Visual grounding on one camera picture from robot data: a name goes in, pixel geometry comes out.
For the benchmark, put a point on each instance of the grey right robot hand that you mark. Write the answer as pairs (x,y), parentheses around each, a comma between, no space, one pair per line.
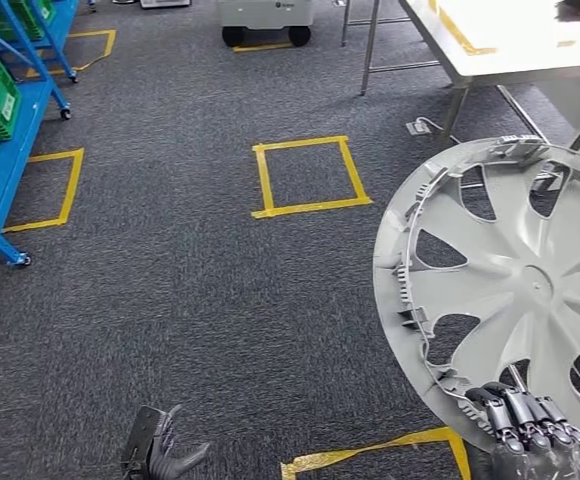
(534,457)

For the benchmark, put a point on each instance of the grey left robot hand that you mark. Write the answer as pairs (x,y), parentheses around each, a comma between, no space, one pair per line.
(170,460)

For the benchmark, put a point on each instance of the grey plastic wheel hubcap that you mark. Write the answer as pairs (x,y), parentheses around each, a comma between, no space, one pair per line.
(534,285)

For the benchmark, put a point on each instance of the yellow floor tape square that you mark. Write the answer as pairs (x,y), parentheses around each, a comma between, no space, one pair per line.
(370,447)
(107,43)
(265,179)

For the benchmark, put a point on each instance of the floor power socket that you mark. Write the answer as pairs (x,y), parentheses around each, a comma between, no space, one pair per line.
(415,127)

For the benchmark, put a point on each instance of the white top steel table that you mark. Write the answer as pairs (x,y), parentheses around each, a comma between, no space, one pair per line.
(520,33)

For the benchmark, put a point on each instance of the yellow floor tape strip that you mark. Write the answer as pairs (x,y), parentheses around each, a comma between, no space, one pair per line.
(262,47)

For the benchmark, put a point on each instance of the yellow tape on white table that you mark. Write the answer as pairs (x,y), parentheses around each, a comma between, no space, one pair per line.
(457,30)

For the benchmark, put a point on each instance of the small black object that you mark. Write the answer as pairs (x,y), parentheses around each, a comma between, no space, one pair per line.
(577,8)

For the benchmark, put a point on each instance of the grey flat device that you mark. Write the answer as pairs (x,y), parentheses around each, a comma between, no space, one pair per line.
(165,3)

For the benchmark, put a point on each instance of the white wheeled mobile cart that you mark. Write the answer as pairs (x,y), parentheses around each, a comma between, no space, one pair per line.
(265,13)

